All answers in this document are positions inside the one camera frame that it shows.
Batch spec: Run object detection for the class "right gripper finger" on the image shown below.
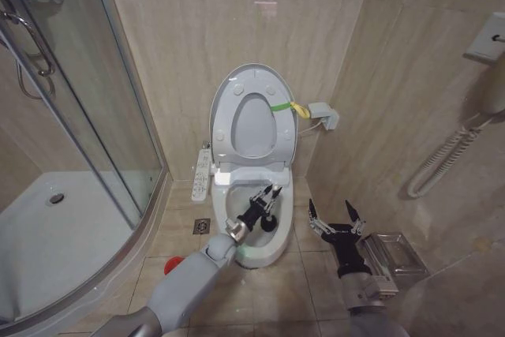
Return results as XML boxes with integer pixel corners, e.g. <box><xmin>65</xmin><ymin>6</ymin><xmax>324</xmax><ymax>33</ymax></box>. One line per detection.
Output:
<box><xmin>307</xmin><ymin>198</ymin><xmax>332</xmax><ymax>240</ymax></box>
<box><xmin>344</xmin><ymin>200</ymin><xmax>366</xmax><ymax>238</ymax></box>

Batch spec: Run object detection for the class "chrome shower door handle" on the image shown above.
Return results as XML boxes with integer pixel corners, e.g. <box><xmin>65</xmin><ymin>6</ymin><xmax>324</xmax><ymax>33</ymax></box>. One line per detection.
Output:
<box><xmin>0</xmin><ymin>8</ymin><xmax>57</xmax><ymax>77</ymax></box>

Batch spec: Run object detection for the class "white toilet bowl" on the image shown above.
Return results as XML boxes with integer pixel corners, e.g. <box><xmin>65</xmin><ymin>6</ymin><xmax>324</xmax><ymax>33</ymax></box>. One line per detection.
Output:
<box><xmin>210</xmin><ymin>170</ymin><xmax>295</xmax><ymax>269</ymax></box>

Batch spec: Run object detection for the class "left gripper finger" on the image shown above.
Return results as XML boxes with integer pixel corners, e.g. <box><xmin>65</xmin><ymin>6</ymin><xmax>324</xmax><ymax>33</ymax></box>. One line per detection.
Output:
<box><xmin>263</xmin><ymin>185</ymin><xmax>283</xmax><ymax>214</ymax></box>
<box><xmin>249</xmin><ymin>183</ymin><xmax>275</xmax><ymax>204</ymax></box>

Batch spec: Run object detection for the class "white wall hair dryer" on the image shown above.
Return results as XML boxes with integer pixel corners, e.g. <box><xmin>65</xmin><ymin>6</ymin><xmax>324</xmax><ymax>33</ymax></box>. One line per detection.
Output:
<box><xmin>463</xmin><ymin>63</ymin><xmax>505</xmax><ymax>119</ymax></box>

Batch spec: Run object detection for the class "metal floor drain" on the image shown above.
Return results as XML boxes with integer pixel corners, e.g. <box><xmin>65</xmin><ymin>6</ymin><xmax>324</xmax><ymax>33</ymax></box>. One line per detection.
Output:
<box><xmin>192</xmin><ymin>217</ymin><xmax>211</xmax><ymax>236</ymax></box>

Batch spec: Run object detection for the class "white power cable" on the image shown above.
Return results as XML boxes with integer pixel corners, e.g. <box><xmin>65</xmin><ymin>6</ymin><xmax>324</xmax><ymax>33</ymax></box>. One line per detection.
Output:
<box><xmin>297</xmin><ymin>118</ymin><xmax>321</xmax><ymax>137</ymax></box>

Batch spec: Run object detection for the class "white shower tray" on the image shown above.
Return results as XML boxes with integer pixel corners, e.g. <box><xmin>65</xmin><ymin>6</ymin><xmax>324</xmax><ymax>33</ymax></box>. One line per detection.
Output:
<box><xmin>0</xmin><ymin>170</ymin><xmax>175</xmax><ymax>337</ymax></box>

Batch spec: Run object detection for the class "chrome shower hose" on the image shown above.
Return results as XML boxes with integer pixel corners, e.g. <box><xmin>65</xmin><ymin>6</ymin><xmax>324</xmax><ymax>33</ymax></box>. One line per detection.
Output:
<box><xmin>14</xmin><ymin>55</ymin><xmax>57</xmax><ymax>100</ymax></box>

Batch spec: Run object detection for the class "white bidet control panel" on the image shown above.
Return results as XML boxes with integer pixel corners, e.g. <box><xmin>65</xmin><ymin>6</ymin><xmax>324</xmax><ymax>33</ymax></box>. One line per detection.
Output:
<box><xmin>190</xmin><ymin>148</ymin><xmax>212</xmax><ymax>203</ymax></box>

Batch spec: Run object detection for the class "glass shower door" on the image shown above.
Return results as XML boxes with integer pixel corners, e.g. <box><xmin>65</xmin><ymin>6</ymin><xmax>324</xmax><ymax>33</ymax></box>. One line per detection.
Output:
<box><xmin>0</xmin><ymin>0</ymin><xmax>169</xmax><ymax>235</ymax></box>

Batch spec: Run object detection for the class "white toilet seat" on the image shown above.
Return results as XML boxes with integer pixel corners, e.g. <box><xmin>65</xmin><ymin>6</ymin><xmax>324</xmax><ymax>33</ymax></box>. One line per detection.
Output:
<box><xmin>212</xmin><ymin>68</ymin><xmax>297</xmax><ymax>165</ymax></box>

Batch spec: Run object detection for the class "white toilet lid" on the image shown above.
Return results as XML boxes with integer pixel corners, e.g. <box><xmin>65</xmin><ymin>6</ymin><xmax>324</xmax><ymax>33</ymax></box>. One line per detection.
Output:
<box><xmin>208</xmin><ymin>62</ymin><xmax>300</xmax><ymax>169</ymax></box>

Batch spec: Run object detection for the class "steel toilet paper holder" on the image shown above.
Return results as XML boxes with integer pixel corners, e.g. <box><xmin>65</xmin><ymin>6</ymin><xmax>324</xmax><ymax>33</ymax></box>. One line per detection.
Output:
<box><xmin>361</xmin><ymin>232</ymin><xmax>432</xmax><ymax>279</ymax></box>

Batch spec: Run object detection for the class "red brush holder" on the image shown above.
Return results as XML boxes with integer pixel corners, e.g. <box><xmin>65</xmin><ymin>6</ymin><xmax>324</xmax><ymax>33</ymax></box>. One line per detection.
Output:
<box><xmin>163</xmin><ymin>256</ymin><xmax>187</xmax><ymax>275</ymax></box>

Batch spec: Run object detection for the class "grey wall mounted box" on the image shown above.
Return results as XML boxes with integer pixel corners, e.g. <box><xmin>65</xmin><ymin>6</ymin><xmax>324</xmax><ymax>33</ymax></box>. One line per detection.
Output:
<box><xmin>462</xmin><ymin>11</ymin><xmax>505</xmax><ymax>64</ymax></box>

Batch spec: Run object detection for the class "black toilet brush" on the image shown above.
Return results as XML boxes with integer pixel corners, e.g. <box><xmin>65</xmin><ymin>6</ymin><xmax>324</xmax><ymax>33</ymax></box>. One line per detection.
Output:
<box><xmin>258</xmin><ymin>194</ymin><xmax>281</xmax><ymax>236</ymax></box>

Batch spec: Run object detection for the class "white coiled cord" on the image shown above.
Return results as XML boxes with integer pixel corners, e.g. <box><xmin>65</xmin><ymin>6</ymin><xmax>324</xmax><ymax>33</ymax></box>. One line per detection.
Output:
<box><xmin>406</xmin><ymin>114</ymin><xmax>492</xmax><ymax>199</ymax></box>

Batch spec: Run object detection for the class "grey wall socket box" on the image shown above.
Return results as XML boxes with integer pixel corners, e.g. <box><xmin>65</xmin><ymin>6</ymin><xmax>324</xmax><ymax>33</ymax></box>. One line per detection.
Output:
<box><xmin>307</xmin><ymin>102</ymin><xmax>341</xmax><ymax>132</ymax></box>

